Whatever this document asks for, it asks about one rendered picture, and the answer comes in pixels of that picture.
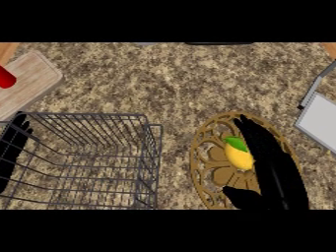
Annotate round gold cutout placemat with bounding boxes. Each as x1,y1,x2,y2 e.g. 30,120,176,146
190,110,303,211

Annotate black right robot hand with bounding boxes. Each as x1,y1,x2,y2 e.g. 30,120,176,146
221,113,312,211

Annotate dark wire tiered shelf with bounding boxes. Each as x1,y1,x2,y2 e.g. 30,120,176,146
0,111,165,211

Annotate yellow lemon with green leaf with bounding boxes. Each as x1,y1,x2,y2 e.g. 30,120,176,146
223,136,257,171

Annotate pale wooden cutting board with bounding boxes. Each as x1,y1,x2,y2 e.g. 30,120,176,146
0,49,64,135

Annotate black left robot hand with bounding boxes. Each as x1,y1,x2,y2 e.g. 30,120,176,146
0,111,36,195

